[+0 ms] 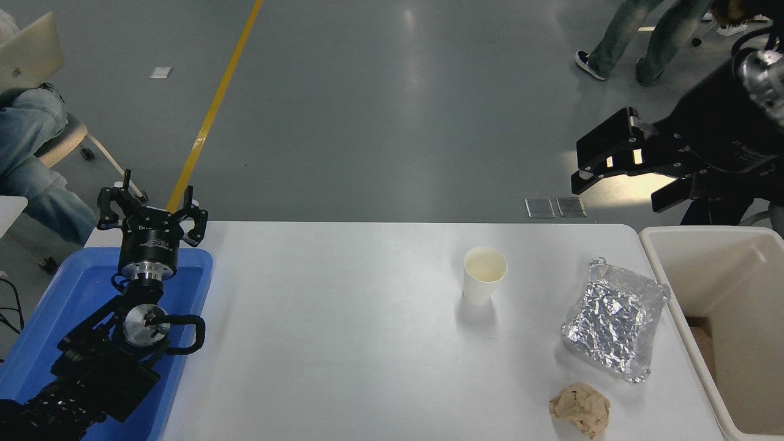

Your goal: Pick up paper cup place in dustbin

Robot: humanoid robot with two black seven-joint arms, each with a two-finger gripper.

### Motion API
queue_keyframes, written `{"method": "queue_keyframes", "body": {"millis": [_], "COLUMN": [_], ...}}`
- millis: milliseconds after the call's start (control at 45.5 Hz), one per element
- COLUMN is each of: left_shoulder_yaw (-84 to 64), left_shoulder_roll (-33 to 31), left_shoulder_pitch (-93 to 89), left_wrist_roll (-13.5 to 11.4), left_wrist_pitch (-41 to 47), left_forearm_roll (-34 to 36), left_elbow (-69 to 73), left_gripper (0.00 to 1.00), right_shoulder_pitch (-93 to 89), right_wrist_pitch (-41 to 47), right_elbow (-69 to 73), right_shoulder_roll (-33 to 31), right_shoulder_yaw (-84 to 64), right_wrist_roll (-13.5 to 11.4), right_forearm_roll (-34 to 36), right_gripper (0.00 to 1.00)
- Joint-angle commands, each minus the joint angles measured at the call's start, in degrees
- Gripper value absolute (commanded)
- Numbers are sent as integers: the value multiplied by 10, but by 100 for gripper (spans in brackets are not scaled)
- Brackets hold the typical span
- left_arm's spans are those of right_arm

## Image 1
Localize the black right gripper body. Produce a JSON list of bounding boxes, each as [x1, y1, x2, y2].
[[655, 58, 784, 200]]

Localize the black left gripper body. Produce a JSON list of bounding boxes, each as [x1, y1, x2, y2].
[[118, 207, 185, 268]]

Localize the white paper cup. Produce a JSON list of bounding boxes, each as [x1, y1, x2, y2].
[[462, 246, 508, 306]]

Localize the beige chair with castors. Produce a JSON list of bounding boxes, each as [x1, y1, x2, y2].
[[34, 113, 149, 204]]

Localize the blue plastic tray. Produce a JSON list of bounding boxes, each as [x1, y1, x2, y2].
[[0, 247, 214, 441]]

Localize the large pale bin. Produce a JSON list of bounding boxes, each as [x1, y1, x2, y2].
[[639, 225, 784, 441]]

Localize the small white side table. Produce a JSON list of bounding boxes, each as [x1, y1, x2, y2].
[[0, 196, 28, 239]]

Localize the brown furry dark object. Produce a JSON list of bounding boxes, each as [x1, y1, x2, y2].
[[710, 0, 775, 28]]

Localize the crumpled foil tray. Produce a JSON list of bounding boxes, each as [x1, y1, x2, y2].
[[561, 257, 672, 384]]

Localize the silver laptop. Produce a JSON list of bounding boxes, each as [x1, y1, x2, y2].
[[0, 12, 66, 92]]

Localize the crumpled tan paper ball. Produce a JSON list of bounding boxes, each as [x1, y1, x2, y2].
[[548, 383, 611, 440]]

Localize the thin black cables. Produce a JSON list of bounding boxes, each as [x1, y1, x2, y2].
[[0, 279, 25, 334]]

